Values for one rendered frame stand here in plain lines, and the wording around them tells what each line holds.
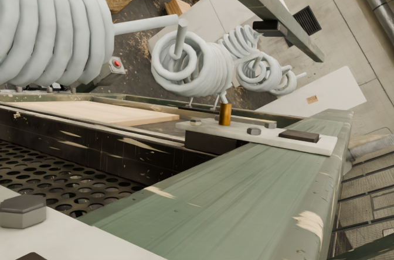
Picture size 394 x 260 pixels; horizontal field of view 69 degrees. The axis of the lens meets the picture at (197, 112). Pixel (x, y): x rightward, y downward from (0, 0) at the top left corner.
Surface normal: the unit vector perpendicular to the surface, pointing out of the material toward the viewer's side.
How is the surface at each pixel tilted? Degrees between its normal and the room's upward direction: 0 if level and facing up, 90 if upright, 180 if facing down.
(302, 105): 90
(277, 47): 90
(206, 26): 90
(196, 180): 58
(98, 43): 64
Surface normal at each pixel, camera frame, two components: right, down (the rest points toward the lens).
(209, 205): 0.08, -0.99
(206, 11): -0.48, 0.07
